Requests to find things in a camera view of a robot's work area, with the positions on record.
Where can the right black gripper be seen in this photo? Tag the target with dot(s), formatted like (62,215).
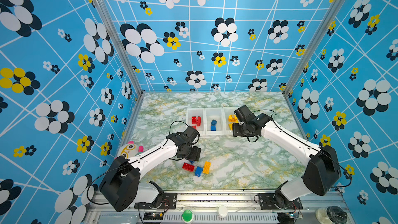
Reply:
(236,132)

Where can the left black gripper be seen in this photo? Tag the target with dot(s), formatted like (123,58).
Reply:
(196,154)

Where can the red long lego brick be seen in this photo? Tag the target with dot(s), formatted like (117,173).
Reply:
(188,167)

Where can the yellow round lego piece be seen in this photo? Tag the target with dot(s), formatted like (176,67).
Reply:
(232,119)

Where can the blue lego brick bottom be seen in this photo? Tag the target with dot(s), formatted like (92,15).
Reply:
(198,171)

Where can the yellow long lego brick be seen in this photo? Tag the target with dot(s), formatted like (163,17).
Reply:
(206,167)

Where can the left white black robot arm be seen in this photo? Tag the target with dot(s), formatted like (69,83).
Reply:
(122,185)

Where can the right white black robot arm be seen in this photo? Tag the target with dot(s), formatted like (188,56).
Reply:
(322,171)

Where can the middle translucent white bin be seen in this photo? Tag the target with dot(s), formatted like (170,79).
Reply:
(213,114)

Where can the left translucent white bin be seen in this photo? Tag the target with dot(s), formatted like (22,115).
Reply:
(196,112)

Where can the pink white plush toy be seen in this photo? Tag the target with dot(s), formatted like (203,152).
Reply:
(129,150)

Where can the green push button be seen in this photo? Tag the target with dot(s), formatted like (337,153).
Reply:
(188,216)

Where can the white round knob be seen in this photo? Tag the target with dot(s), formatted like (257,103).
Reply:
(222,211)

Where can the clear tape roll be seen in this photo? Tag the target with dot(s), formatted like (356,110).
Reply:
(331,215)

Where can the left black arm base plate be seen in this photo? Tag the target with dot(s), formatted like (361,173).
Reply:
(168,201)

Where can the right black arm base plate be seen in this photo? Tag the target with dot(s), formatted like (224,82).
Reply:
(267,201)

